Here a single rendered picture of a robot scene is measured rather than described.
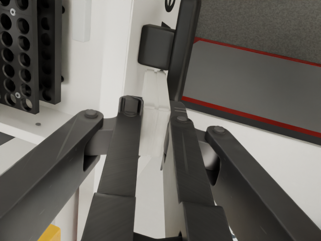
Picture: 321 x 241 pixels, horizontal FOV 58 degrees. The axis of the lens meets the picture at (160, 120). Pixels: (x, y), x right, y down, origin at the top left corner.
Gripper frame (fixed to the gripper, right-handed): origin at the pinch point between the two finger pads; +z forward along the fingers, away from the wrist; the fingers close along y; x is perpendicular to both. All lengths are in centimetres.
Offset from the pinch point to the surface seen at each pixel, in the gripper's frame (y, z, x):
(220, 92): 12.8, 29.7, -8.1
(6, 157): -15.0, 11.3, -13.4
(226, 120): 10.2, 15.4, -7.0
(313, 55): 56, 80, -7
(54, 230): -10.2, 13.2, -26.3
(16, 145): -14.5, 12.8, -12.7
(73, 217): -10.1, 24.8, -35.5
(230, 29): 28, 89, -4
